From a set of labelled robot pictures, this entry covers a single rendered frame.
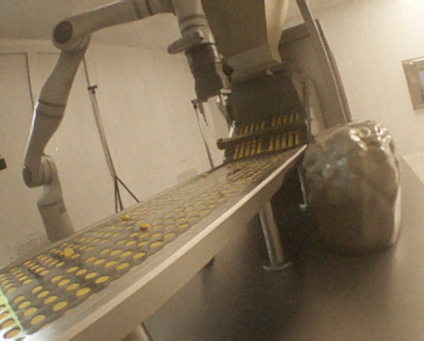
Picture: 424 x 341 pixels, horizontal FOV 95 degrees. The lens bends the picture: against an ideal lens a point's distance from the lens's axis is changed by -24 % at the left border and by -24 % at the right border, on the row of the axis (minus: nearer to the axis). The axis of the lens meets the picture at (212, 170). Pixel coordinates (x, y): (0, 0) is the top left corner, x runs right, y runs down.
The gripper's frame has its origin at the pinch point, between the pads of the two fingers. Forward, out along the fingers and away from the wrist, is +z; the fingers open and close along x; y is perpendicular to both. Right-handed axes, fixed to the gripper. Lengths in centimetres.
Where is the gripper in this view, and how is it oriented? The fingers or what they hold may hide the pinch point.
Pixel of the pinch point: (217, 122)
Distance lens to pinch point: 56.3
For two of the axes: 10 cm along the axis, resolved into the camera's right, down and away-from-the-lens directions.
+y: 5.1, -2.5, 8.2
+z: 2.7, 9.6, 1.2
